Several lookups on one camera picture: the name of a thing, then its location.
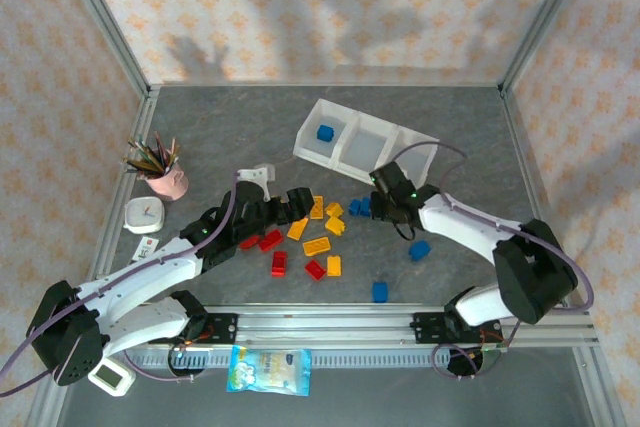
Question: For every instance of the blue snack bag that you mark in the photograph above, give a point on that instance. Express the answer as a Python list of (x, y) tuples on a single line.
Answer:
[(270, 367)]

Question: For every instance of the white digital timer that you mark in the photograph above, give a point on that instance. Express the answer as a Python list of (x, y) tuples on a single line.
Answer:
[(111, 378)]

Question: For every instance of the blue lego brick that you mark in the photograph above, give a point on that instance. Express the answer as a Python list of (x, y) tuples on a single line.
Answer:
[(380, 291), (419, 249), (325, 133), (366, 206), (355, 207)]

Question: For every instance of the red lego brick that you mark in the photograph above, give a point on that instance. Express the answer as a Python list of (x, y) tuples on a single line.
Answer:
[(315, 269), (270, 240), (248, 242), (279, 263)]

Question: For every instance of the pink pencil cup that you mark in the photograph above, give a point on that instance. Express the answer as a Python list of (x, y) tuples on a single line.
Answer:
[(170, 184)]

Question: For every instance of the aluminium frame post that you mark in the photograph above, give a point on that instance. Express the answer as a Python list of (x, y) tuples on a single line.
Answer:
[(110, 27), (541, 22)]

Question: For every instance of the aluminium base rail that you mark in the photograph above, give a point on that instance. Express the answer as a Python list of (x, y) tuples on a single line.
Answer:
[(325, 327)]

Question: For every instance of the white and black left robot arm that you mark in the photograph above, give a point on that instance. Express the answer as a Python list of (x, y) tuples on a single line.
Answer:
[(150, 272)]

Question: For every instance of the white card with red mark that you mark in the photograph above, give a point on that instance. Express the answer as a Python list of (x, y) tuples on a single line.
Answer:
[(146, 246)]

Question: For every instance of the yellow lego brick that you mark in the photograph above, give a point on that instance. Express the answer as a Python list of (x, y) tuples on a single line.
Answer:
[(298, 228), (316, 245), (334, 209), (316, 207), (335, 225), (334, 265)]

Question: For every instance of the aluminium table edge rail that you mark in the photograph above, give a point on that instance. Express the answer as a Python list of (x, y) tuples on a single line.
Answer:
[(521, 147), (111, 217)]

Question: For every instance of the white square alarm clock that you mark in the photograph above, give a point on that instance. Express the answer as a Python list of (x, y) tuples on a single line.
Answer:
[(145, 214)]

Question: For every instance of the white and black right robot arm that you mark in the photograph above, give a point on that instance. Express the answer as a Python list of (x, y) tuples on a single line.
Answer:
[(465, 227)]

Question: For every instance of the coloured pencil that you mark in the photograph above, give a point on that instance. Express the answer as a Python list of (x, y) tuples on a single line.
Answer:
[(142, 154), (170, 152), (160, 149), (140, 165), (173, 158), (150, 152)]

